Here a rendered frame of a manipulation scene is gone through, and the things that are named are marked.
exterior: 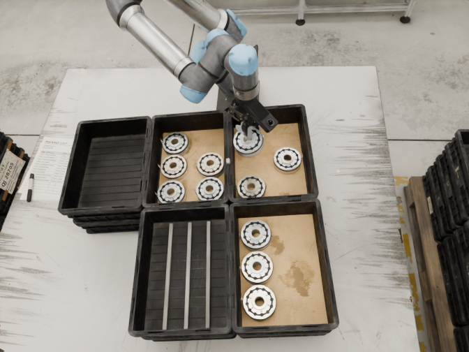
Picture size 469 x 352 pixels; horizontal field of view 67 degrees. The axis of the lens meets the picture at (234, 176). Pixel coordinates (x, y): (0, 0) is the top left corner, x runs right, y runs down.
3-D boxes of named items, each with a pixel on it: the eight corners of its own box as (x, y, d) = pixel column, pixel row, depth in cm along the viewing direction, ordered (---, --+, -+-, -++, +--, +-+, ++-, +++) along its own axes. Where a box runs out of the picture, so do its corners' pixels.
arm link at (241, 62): (245, 35, 96) (264, 53, 92) (247, 66, 106) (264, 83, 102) (220, 49, 94) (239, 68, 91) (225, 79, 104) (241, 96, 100)
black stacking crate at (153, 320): (151, 221, 131) (142, 209, 121) (232, 216, 129) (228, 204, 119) (141, 339, 112) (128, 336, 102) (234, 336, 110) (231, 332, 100)
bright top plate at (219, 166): (197, 155, 138) (196, 154, 138) (222, 151, 138) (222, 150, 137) (198, 177, 133) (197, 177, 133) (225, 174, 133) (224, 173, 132)
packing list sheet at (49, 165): (40, 137, 170) (40, 136, 169) (86, 137, 167) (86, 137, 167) (15, 199, 154) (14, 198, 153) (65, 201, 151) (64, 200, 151)
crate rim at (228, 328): (143, 211, 123) (141, 208, 121) (229, 205, 121) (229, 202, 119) (130, 337, 103) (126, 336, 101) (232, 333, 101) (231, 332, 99)
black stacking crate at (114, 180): (91, 138, 153) (79, 121, 143) (159, 133, 151) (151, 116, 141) (73, 225, 133) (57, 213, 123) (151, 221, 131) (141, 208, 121)
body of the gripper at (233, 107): (243, 103, 120) (241, 77, 110) (264, 114, 117) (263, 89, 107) (229, 117, 118) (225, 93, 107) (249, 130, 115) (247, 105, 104)
